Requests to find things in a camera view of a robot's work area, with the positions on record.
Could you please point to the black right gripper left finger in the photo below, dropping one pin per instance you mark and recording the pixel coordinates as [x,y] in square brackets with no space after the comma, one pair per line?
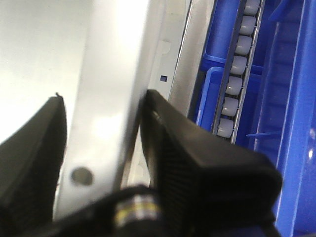
[30,163]

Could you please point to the blue bin right near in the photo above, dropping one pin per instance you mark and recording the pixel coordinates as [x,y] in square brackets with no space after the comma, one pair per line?
[284,126]

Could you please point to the near right roller track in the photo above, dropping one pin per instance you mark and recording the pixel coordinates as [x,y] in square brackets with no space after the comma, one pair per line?
[237,69]

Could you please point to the white plastic tote bin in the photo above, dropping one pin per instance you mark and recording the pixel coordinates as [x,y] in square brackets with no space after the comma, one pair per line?
[101,56]

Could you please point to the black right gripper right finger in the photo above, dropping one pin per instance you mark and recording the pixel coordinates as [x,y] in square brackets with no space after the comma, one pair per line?
[207,186]

